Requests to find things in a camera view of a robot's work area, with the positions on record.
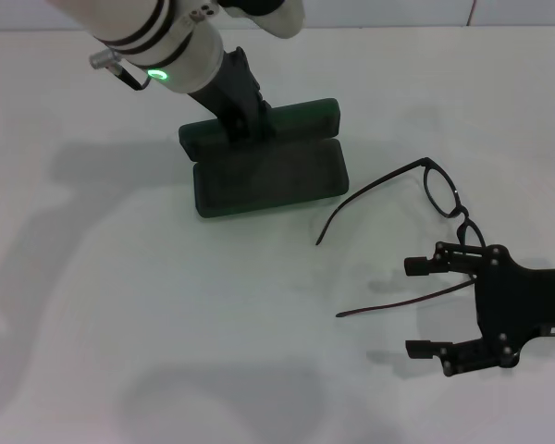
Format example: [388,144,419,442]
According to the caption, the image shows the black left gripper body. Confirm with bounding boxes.
[187,45,272,126]

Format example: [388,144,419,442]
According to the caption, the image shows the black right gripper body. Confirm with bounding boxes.
[474,246,555,370]

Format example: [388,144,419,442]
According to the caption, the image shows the green glasses case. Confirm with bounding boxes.
[178,97,351,219]

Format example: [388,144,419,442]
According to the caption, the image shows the black round glasses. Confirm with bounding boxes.
[314,156,489,319]

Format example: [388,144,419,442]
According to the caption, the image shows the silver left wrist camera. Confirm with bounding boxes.
[216,0,306,41]

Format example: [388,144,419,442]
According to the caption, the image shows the left gripper cable with plug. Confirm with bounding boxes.
[88,49,152,93]

